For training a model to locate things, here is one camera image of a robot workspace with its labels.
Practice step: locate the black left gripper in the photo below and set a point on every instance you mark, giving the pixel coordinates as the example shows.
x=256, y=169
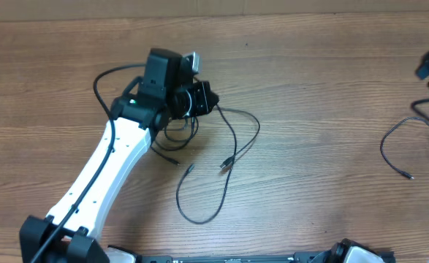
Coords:
x=201, y=89

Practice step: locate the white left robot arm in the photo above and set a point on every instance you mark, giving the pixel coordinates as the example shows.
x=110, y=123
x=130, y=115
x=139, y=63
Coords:
x=71, y=230

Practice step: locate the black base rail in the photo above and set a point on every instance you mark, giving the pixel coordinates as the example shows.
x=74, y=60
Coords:
x=342, y=252

